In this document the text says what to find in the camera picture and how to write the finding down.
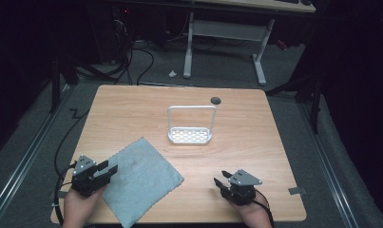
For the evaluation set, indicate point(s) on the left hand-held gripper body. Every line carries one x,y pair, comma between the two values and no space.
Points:
84,177

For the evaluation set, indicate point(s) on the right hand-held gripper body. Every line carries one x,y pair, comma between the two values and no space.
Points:
241,186

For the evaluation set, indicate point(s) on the grey cloth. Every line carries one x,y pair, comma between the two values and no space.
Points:
141,180

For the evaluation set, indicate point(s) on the person's left hand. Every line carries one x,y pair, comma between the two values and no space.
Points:
80,205

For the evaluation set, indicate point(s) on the person's right hand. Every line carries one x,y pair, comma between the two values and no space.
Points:
252,213

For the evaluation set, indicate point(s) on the grey tape piece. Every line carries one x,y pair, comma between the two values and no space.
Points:
297,191

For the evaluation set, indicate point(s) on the dark round table grommet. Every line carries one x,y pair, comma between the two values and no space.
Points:
215,100

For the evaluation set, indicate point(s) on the black stand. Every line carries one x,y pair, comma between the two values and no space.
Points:
56,85
314,101

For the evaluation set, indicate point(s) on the white crumpled paper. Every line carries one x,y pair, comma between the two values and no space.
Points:
172,74

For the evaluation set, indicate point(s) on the dark computer tower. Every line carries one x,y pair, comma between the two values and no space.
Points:
113,31

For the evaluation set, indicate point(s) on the red object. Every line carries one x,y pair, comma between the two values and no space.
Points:
281,44

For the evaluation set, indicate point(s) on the white-legged desk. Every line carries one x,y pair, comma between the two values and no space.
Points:
227,30

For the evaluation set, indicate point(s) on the metal floor rail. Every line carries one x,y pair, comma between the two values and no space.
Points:
24,161
330,171

